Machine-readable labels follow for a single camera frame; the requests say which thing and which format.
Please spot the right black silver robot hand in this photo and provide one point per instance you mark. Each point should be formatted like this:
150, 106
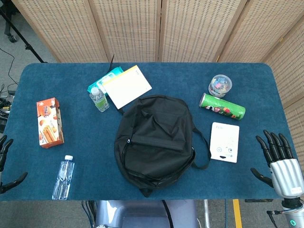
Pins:
283, 173

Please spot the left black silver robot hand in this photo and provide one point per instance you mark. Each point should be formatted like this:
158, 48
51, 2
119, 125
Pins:
7, 148

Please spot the black fabric backpack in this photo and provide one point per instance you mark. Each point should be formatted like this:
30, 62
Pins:
154, 145

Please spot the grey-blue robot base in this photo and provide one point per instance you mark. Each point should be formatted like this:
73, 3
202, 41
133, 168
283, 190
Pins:
142, 213

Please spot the white notebook yellow spine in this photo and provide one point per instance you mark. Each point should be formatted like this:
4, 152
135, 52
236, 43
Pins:
129, 86

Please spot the black equipment pile on floor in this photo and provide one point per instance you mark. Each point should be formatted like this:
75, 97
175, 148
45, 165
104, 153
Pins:
4, 111

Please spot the orange snack box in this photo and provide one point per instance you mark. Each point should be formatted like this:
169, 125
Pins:
50, 123

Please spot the clear water bottle white cap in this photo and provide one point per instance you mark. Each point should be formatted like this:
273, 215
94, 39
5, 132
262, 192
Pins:
63, 178

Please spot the white flat card box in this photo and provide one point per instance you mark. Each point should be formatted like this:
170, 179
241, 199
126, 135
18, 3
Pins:
224, 141

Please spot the blue table cloth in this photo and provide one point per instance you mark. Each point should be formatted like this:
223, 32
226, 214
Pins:
90, 142

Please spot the metal table leg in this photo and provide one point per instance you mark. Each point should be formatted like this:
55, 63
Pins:
206, 213

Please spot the green chips can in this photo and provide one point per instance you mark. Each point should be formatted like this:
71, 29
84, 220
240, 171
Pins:
223, 107

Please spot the small bottle green label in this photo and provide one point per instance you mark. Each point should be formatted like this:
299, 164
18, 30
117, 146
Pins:
99, 101

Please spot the clear jar of coloured clips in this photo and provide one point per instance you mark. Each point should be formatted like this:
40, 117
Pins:
220, 85

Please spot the black tripod stand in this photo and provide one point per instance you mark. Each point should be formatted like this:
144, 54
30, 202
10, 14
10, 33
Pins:
23, 40

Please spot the black chair caster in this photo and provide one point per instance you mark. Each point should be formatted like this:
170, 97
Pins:
10, 35

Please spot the teal wet wipes pack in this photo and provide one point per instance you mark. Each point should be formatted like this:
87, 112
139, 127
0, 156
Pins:
104, 79

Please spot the woven wooden folding screen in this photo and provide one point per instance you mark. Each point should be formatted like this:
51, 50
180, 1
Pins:
190, 28

